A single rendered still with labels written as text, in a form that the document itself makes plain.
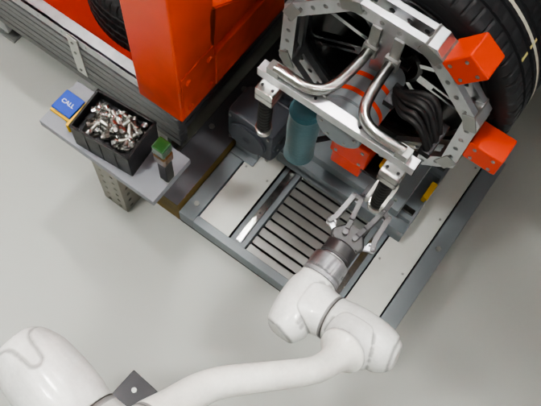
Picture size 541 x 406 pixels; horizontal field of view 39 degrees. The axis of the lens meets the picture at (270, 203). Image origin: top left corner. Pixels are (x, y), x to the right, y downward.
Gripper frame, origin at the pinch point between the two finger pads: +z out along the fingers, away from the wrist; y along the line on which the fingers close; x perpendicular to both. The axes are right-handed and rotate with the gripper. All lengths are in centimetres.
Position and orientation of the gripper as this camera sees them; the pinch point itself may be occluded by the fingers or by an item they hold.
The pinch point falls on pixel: (382, 192)
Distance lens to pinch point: 179.6
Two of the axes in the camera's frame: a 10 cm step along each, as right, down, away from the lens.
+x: 0.5, -3.8, -9.3
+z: 5.9, -7.4, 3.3
